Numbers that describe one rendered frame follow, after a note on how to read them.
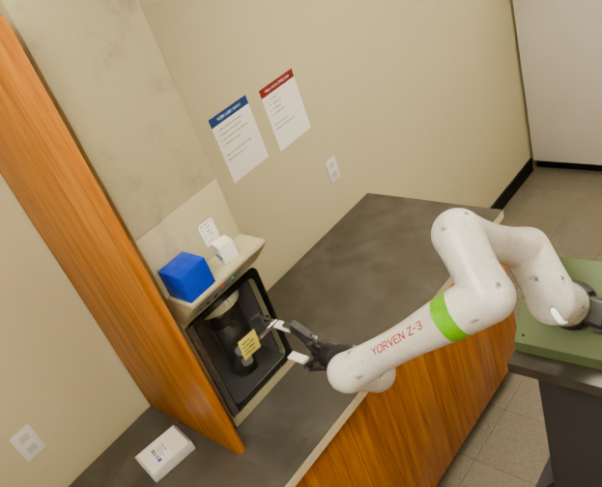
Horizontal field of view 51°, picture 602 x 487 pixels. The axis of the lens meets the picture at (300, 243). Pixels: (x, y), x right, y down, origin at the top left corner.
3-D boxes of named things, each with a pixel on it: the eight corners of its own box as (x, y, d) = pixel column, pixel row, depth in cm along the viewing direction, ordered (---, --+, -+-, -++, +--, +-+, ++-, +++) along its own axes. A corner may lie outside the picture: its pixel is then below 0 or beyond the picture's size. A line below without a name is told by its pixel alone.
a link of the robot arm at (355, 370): (465, 342, 152) (446, 300, 156) (442, 341, 143) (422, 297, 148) (353, 399, 170) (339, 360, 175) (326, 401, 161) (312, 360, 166)
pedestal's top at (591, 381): (648, 326, 196) (648, 316, 194) (617, 401, 178) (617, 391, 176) (545, 305, 217) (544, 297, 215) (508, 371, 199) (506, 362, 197)
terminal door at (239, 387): (234, 415, 208) (185, 327, 187) (292, 353, 224) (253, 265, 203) (236, 416, 207) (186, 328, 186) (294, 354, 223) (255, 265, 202)
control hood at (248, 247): (179, 324, 185) (165, 298, 180) (251, 258, 203) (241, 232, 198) (204, 333, 178) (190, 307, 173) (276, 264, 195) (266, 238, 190)
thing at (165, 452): (139, 464, 210) (134, 456, 208) (178, 431, 217) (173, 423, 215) (157, 483, 201) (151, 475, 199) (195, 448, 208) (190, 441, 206)
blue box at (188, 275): (169, 296, 180) (156, 272, 176) (194, 274, 186) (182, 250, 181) (191, 303, 174) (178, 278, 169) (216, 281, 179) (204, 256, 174)
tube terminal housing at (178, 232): (190, 403, 227) (86, 229, 186) (249, 342, 244) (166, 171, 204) (237, 427, 210) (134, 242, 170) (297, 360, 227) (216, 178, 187)
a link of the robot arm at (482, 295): (508, 260, 148) (486, 254, 138) (533, 309, 142) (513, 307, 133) (444, 296, 157) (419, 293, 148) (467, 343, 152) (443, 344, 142)
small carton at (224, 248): (217, 259, 189) (210, 243, 186) (231, 250, 191) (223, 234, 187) (225, 265, 185) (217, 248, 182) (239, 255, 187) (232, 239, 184)
